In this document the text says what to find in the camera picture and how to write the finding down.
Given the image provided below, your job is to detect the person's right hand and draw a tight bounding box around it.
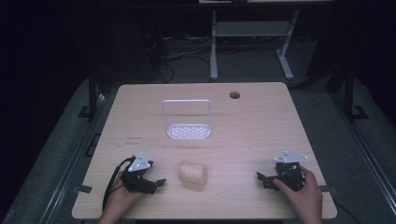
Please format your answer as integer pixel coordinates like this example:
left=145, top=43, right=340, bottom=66
left=272, top=165, right=324, bottom=224

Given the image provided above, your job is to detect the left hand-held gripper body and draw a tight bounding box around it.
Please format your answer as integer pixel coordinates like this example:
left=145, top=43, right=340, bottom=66
left=120, top=151, right=154, bottom=194

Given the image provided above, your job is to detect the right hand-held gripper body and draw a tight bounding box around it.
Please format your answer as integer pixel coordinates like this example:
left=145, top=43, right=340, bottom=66
left=273, top=150, right=310, bottom=192

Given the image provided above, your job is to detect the beige paper towel roll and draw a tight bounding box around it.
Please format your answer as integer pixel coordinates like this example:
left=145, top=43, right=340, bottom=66
left=178, top=160, right=208, bottom=186

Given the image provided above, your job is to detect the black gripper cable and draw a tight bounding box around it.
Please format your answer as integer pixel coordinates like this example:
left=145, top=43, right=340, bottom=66
left=102, top=156, right=134, bottom=213

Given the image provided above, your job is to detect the black metal stand post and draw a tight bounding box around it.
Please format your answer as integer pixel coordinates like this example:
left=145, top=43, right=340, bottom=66
left=342, top=63, right=369, bottom=122
left=78, top=69, right=99, bottom=119

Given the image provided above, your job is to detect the grey metal desk frame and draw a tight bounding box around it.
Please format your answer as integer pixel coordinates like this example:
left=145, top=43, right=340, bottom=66
left=209, top=8, right=301, bottom=81

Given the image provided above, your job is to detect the bundle of floor cables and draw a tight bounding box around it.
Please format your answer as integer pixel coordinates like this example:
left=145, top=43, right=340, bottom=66
left=144, top=34, right=216, bottom=84

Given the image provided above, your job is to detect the person's left hand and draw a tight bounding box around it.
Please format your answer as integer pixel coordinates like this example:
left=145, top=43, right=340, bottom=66
left=98, top=172, right=145, bottom=224

